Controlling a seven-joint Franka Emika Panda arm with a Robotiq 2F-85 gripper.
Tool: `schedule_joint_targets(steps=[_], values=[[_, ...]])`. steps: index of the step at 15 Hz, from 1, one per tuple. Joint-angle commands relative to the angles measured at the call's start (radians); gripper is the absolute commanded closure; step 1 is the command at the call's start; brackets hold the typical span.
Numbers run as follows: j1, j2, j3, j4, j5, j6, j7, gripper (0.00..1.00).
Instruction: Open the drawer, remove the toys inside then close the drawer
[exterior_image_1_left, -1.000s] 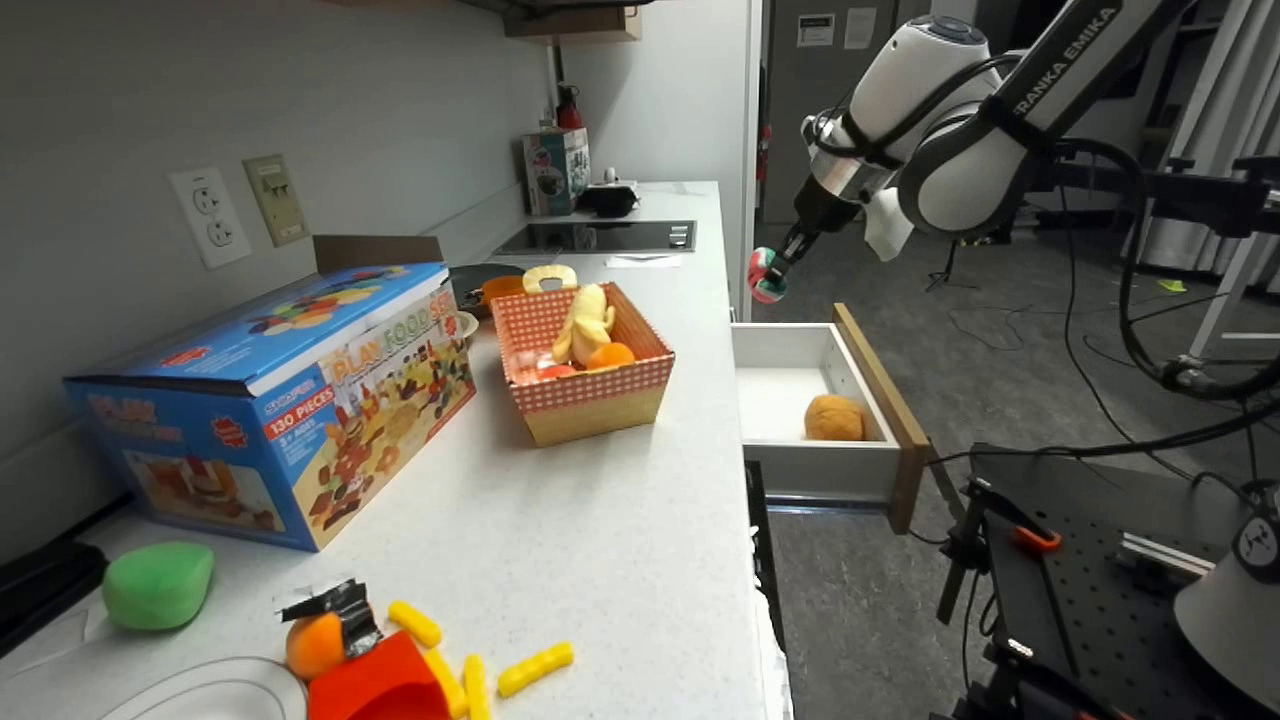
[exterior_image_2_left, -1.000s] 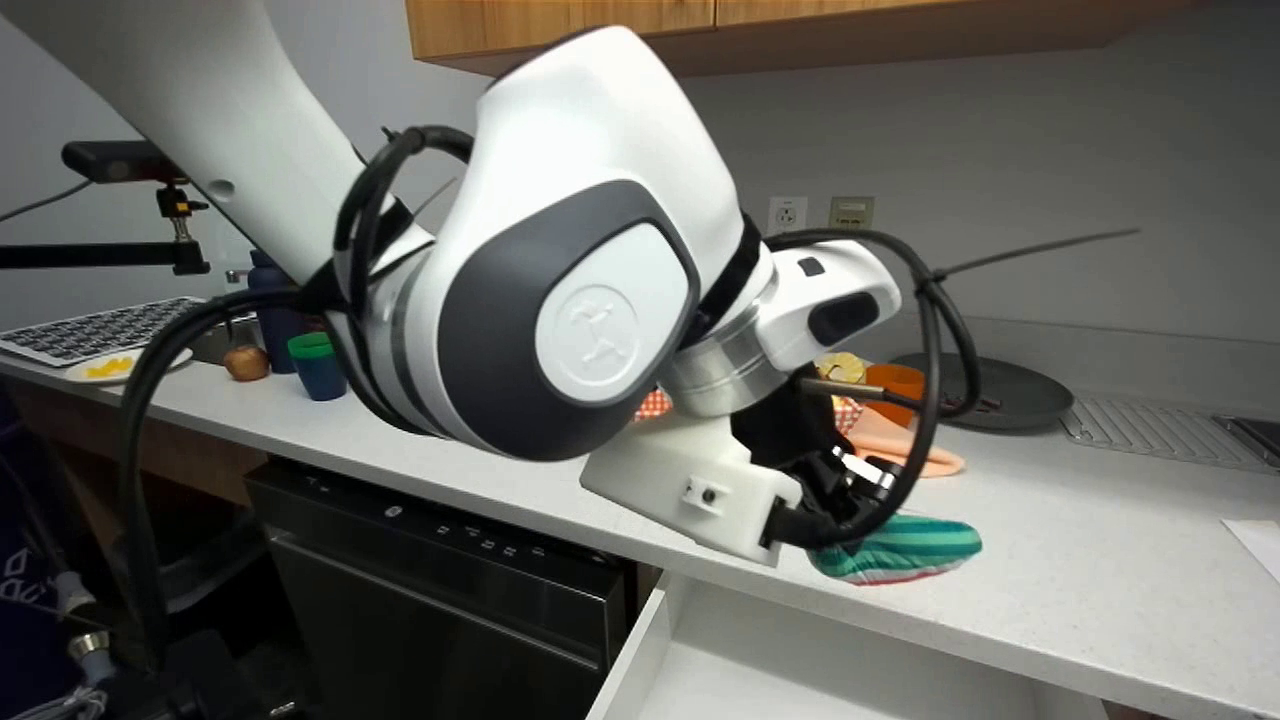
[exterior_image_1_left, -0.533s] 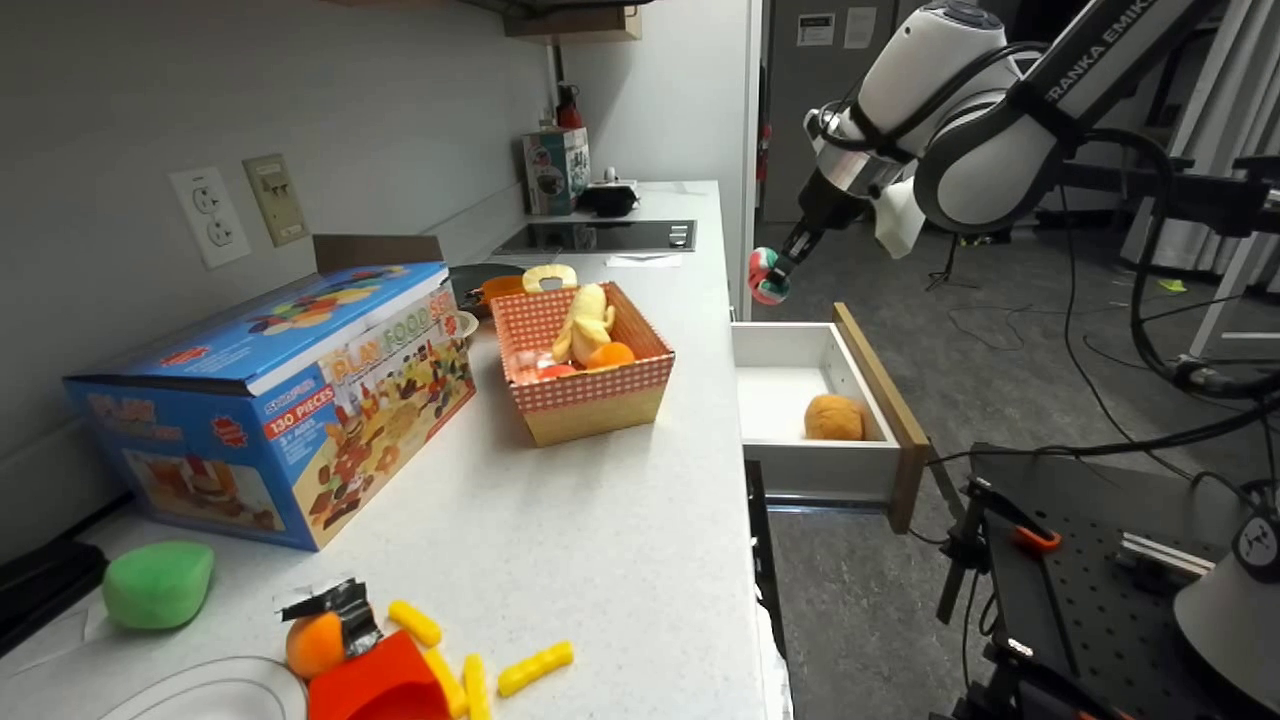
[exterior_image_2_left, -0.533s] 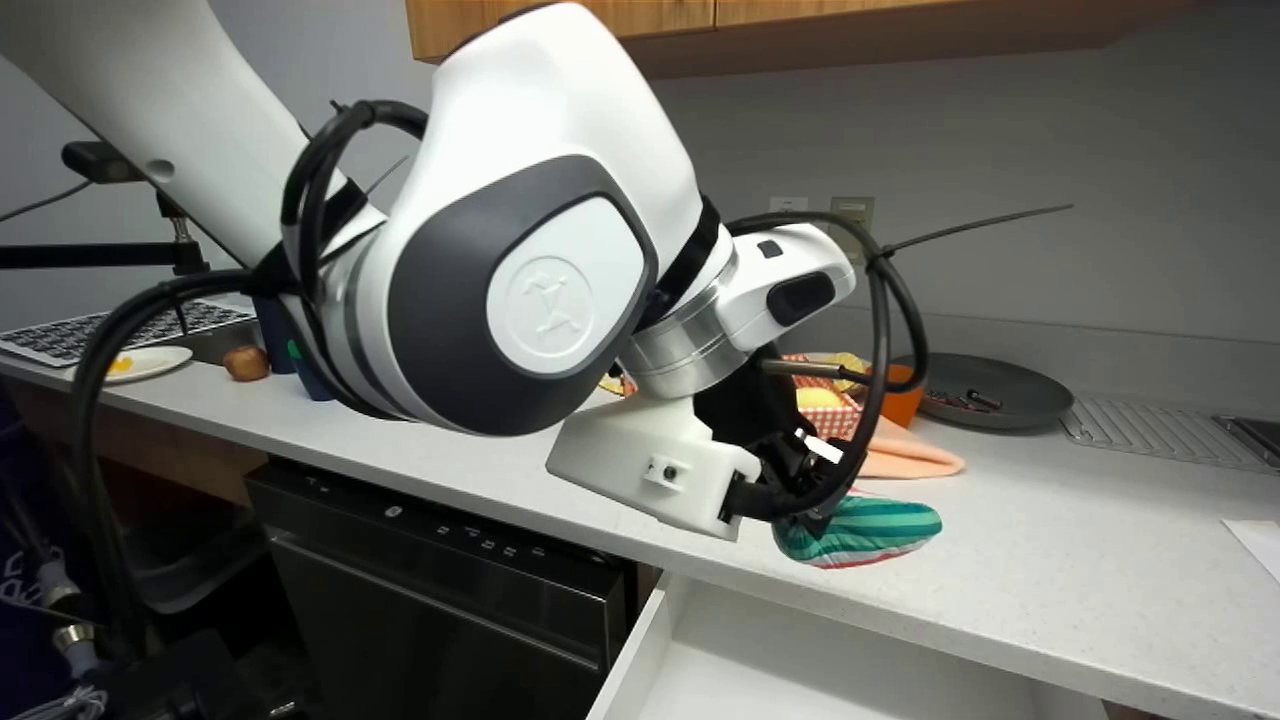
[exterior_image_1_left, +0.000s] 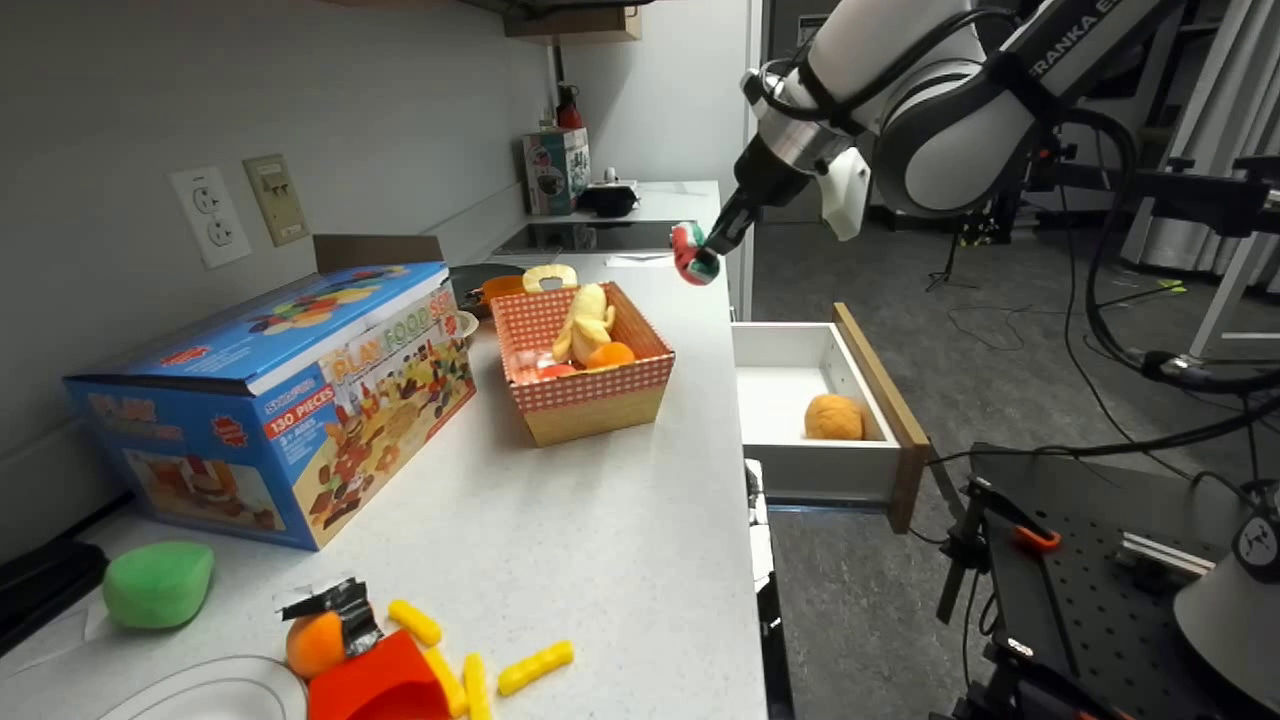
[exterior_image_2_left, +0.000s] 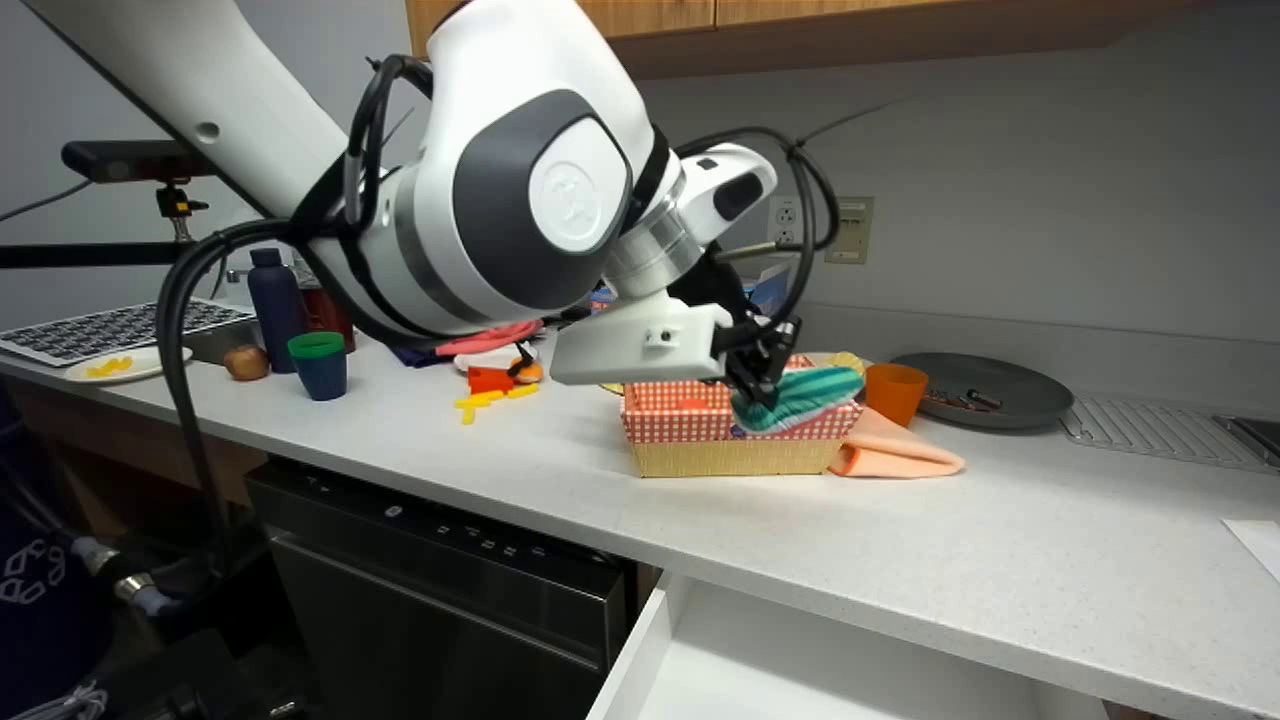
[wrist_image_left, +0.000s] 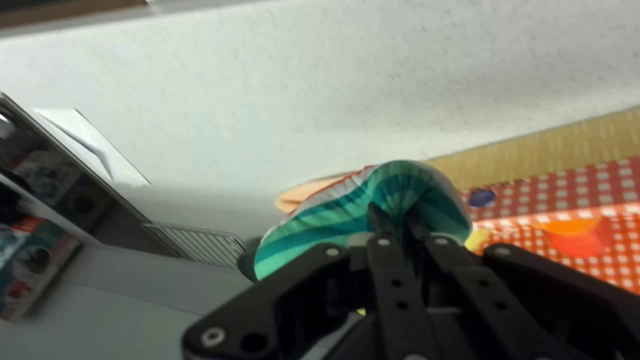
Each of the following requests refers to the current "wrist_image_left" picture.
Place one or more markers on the red checkered paper basket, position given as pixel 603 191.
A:
pixel 573 200

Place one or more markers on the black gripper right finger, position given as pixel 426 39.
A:
pixel 521 307

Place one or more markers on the watermelon slice plush toy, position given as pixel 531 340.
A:
pixel 333 212

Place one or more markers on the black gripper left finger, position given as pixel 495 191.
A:
pixel 300 307

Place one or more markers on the white paper sheet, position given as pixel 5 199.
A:
pixel 92 147

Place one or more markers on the grey ribbed mat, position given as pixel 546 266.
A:
pixel 193 243

